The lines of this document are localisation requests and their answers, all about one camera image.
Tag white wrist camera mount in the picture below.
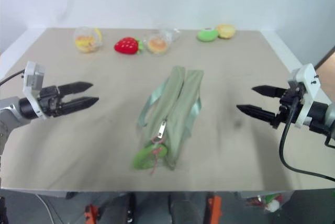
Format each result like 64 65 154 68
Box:
287 63 321 128
21 61 49 120

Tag red plush strawberry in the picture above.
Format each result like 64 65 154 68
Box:
114 36 144 55

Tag silver zipper pull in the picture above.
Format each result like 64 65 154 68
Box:
157 120 169 141

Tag thin white cable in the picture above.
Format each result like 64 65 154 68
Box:
36 194 62 224

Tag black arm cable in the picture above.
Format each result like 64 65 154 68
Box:
278 97 335 183
0 70 26 86

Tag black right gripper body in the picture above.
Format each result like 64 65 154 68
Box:
272 87 306 130

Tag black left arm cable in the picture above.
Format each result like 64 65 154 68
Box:
0 70 26 86

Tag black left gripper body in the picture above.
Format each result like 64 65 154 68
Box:
39 85 65 119

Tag brown wooden panel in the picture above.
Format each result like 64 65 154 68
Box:
314 45 335 79

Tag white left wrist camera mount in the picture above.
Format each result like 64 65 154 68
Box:
21 61 49 120

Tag clear bag colourful items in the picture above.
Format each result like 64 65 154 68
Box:
245 192 286 213

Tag clear bag yellow snacks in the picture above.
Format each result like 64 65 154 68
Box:
73 26 103 54

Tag green zippered fabric pouch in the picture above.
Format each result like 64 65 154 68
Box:
137 65 205 171

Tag orange black clamp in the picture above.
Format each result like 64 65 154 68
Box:
206 194 222 224
84 204 101 224

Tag round green charm pink cord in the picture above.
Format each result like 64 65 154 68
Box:
131 134 169 176

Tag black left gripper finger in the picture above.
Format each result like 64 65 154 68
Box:
58 81 94 96
62 96 100 115

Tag yellow toy egg tart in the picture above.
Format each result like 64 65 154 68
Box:
215 23 237 40

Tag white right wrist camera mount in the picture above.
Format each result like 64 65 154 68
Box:
287 63 321 128

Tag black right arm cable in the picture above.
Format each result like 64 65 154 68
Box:
278 97 335 183

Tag green round toy cake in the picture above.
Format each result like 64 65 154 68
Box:
196 28 219 43

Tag beige table mat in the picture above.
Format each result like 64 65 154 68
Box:
0 27 335 192

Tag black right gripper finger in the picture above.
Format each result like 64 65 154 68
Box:
236 104 277 125
251 85 289 99

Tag clear bag with bun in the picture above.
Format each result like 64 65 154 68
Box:
143 26 182 56

